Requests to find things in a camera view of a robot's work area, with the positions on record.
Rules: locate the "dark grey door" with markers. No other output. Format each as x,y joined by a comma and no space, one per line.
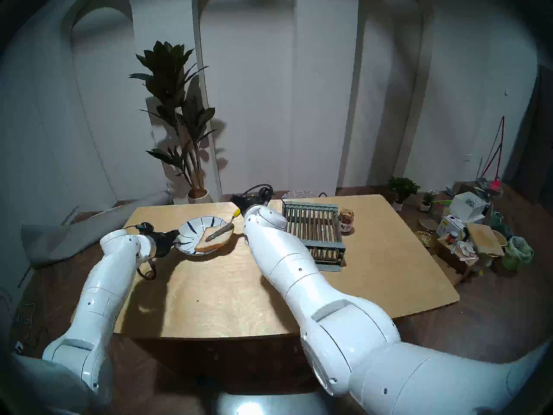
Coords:
538,137

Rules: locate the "low wooden stool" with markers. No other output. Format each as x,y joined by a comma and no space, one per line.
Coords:
451,258

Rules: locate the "small red lidded jar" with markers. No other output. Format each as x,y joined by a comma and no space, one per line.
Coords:
452,237

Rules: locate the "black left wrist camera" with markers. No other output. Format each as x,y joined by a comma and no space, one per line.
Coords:
144,226

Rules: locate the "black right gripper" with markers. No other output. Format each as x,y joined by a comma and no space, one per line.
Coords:
257,199

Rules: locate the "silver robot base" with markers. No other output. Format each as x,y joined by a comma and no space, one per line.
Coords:
268,405

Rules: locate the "grey metal dish rack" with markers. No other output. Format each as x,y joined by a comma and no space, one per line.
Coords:
311,224

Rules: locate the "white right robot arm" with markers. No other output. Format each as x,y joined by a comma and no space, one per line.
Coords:
328,297

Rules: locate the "wooden cutting board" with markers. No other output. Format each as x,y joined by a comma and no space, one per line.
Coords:
484,239

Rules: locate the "slice of white bread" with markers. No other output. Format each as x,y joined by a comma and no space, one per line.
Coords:
216,243

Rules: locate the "white open box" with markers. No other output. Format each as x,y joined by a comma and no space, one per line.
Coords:
466,206

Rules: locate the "teal ceramic jug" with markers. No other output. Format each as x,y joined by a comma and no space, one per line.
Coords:
497,219

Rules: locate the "tiny potted plant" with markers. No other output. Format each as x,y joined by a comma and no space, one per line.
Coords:
427,200

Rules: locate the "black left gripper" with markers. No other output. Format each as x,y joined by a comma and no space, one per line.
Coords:
162,243

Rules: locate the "grey ceramic plate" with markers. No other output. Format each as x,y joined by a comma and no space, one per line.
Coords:
428,223

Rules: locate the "golden patterned plate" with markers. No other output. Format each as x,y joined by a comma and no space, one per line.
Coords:
424,237

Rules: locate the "beige round bowl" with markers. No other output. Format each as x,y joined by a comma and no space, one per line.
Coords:
500,237

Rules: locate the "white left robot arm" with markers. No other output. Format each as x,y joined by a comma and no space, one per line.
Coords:
103,288

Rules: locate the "white and yellow carton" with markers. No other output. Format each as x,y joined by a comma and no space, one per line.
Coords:
449,226

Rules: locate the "tall potted leafy plant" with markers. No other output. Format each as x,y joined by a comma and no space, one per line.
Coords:
166,81

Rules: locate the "white power strip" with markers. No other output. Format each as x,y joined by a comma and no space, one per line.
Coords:
17,348

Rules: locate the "pink dustpan brush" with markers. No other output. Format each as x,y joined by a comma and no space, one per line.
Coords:
494,186

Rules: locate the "open glass jam jar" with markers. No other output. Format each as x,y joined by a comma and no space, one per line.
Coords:
346,221

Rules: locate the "woven wicker basket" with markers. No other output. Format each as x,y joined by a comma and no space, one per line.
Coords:
300,195

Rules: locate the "small bushy potted plant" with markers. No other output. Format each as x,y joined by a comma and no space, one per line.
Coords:
404,188

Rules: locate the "blue striped ceramic plate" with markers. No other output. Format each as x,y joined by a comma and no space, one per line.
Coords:
194,230

